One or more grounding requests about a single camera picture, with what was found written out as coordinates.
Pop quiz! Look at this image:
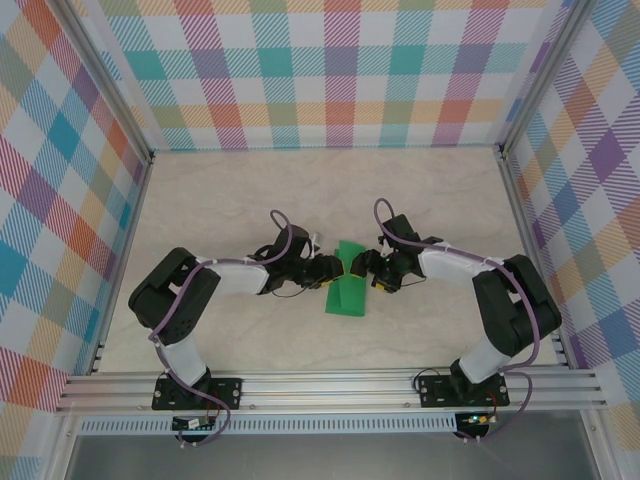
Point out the green cloth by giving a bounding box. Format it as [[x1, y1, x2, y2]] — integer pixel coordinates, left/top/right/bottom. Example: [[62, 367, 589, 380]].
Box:
[[323, 239, 369, 319]]

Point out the small dark circuit board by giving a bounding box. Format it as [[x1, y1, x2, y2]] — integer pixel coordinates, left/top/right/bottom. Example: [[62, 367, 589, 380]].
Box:
[[171, 416, 217, 432]]

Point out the thin black left gripper cable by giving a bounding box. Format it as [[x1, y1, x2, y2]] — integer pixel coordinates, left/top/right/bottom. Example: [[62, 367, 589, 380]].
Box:
[[272, 284, 321, 301]]

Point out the thin black cable loop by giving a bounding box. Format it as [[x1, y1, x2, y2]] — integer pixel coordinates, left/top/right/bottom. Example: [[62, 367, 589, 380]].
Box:
[[411, 367, 454, 396]]

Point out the wide aluminium mounting rail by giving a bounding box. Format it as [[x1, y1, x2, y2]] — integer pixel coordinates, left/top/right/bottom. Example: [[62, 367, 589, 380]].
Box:
[[54, 367, 609, 415]]

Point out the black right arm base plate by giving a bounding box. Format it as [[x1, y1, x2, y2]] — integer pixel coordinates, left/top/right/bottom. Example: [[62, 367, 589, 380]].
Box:
[[416, 375, 511, 410]]

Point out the aluminium side rail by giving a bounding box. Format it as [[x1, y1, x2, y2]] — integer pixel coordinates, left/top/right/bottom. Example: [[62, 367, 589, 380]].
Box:
[[498, 149, 572, 369], [87, 152, 156, 376]]

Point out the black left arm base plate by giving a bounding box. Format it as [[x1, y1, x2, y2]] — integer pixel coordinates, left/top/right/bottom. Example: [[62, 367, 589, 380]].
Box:
[[151, 377, 245, 412]]

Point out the perforated grey cable tray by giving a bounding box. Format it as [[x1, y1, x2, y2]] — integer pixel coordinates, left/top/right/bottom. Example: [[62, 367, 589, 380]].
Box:
[[77, 412, 459, 436]]

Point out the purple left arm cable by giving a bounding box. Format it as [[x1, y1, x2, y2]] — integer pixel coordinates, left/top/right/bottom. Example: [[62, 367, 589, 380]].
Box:
[[148, 208, 296, 449]]

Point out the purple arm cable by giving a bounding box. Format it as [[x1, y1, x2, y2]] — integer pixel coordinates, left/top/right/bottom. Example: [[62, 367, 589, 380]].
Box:
[[148, 208, 296, 449], [374, 198, 542, 444]]

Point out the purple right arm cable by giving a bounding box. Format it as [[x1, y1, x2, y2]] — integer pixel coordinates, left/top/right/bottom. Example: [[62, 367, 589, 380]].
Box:
[[374, 198, 542, 444]]

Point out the aluminium corner post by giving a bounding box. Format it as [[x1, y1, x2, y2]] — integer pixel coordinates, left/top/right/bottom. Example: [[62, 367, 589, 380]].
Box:
[[498, 0, 599, 157], [47, 0, 156, 164]]

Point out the aluminium frame leg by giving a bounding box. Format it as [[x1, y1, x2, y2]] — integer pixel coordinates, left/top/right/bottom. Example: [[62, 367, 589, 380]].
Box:
[[579, 407, 619, 480], [47, 412, 81, 480]]

